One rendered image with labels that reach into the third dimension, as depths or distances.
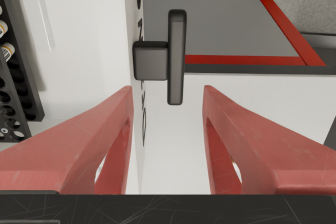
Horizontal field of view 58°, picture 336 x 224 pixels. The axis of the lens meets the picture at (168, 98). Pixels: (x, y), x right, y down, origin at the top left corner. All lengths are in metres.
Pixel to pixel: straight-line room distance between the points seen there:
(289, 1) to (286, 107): 0.81
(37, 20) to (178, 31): 0.14
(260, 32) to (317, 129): 0.19
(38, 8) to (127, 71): 0.12
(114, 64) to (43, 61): 0.14
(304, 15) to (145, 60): 1.09
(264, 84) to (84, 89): 0.23
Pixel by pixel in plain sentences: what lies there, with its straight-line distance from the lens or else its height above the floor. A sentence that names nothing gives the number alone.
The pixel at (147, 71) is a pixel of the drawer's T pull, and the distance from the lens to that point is 0.21.
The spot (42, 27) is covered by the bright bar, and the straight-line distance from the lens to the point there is 0.29.
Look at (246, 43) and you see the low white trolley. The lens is 0.52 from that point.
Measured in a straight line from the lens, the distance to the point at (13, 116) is 0.28.
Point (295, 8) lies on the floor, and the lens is 1.25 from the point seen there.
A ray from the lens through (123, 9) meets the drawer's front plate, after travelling 0.18.
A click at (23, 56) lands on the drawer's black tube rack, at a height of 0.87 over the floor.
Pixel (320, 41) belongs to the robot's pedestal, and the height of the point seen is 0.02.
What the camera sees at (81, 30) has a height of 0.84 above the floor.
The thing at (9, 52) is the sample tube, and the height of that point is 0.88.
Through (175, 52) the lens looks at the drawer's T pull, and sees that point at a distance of 0.21.
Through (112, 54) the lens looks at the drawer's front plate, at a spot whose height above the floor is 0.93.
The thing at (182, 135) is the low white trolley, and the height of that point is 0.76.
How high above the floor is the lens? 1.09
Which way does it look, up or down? 54 degrees down
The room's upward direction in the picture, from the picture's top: 179 degrees counter-clockwise
